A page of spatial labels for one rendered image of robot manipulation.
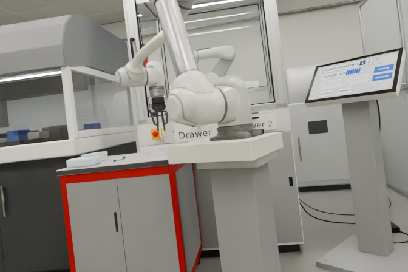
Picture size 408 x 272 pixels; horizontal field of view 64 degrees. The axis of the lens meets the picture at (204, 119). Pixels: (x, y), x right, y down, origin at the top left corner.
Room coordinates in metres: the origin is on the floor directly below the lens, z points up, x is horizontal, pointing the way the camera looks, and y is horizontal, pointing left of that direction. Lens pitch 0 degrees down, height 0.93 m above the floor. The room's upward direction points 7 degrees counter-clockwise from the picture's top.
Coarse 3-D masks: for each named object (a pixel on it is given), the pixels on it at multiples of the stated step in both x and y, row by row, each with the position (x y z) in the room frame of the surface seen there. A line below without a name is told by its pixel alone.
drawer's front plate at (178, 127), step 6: (174, 126) 1.86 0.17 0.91; (180, 126) 1.85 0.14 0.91; (186, 126) 1.85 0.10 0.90; (198, 126) 1.84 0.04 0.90; (204, 126) 1.83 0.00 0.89; (210, 126) 1.83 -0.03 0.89; (216, 126) 1.83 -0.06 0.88; (174, 132) 1.86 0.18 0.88; (186, 132) 1.85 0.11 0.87; (192, 132) 1.84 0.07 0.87; (204, 132) 1.84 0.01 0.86; (210, 132) 1.83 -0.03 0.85; (216, 132) 1.83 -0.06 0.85; (186, 138) 1.85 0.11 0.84; (192, 138) 1.84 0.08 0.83; (198, 138) 1.84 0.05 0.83; (204, 138) 1.84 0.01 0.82
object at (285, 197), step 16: (160, 144) 2.22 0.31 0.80; (288, 144) 2.11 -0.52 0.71; (272, 160) 2.12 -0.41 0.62; (288, 160) 2.11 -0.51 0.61; (208, 176) 2.18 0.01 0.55; (272, 176) 2.13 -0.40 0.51; (288, 176) 2.11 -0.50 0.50; (208, 192) 2.18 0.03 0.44; (272, 192) 2.13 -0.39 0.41; (288, 192) 2.11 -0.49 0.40; (208, 208) 2.18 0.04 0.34; (288, 208) 2.12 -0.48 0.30; (208, 224) 2.18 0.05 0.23; (288, 224) 2.12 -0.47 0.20; (208, 240) 2.18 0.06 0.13; (288, 240) 2.12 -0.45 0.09; (208, 256) 2.22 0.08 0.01
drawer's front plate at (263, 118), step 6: (258, 114) 2.11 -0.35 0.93; (264, 114) 2.11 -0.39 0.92; (270, 114) 2.10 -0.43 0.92; (252, 120) 2.12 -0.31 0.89; (258, 120) 2.11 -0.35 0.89; (264, 120) 2.11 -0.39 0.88; (270, 120) 2.10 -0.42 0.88; (258, 126) 2.11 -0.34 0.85; (264, 126) 2.11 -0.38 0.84; (270, 126) 2.11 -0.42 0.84; (276, 126) 2.10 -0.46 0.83
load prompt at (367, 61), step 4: (360, 60) 1.93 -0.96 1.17; (364, 60) 1.91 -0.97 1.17; (368, 60) 1.89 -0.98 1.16; (372, 60) 1.87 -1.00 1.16; (340, 64) 2.02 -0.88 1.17; (344, 64) 1.99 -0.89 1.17; (348, 64) 1.97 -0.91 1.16; (352, 64) 1.95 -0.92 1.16; (356, 64) 1.93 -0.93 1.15; (360, 64) 1.91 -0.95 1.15; (364, 64) 1.89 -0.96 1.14; (368, 64) 1.87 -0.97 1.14; (328, 68) 2.07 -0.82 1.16; (332, 68) 2.05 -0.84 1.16; (336, 68) 2.02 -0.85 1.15; (340, 68) 2.00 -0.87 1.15; (344, 68) 1.98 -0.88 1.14; (348, 68) 1.95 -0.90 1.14; (324, 72) 2.07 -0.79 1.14
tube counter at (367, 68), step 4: (356, 68) 1.91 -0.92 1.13; (360, 68) 1.89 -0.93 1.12; (364, 68) 1.87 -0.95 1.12; (368, 68) 1.85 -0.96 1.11; (340, 72) 1.98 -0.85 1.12; (344, 72) 1.96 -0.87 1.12; (348, 72) 1.93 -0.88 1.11; (352, 72) 1.91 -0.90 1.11; (356, 72) 1.89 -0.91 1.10; (360, 72) 1.87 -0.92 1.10
